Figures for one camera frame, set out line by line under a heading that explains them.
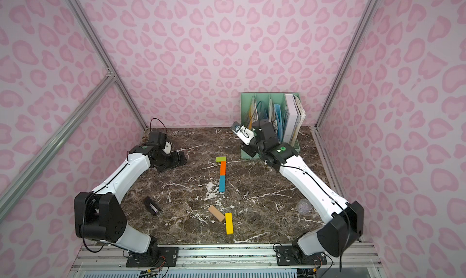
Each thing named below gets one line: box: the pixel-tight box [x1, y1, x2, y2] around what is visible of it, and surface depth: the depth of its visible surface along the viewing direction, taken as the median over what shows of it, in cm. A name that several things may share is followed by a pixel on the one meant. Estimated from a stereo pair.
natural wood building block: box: [208, 204, 226, 223], surface depth 86 cm
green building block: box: [215, 156, 227, 163], surface depth 106 cm
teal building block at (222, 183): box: [219, 174, 227, 193], surface depth 95 cm
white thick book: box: [283, 93, 306, 148], surface depth 95 cm
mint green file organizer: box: [240, 144, 260, 160], surface depth 70 cm
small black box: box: [143, 196, 163, 215], surface depth 88 cm
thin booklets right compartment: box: [290, 94, 307, 147], surface depth 95 cm
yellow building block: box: [225, 212, 234, 235], surface depth 83 cm
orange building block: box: [220, 160, 227, 176], surface depth 102 cm
